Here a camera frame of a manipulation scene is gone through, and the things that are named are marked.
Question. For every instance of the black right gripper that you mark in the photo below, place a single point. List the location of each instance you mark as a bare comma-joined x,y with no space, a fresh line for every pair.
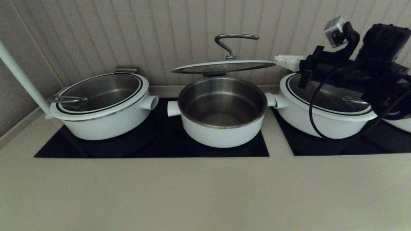
324,65

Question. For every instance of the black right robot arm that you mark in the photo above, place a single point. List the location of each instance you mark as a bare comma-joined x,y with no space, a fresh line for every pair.
382,64

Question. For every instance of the black glass induction cooktop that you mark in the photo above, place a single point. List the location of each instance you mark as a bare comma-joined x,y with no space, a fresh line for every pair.
160,141
321,147

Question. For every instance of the white round pole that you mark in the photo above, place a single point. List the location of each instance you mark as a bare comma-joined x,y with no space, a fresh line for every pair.
19,77

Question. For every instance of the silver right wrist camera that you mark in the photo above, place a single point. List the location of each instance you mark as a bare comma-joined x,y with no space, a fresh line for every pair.
334,29

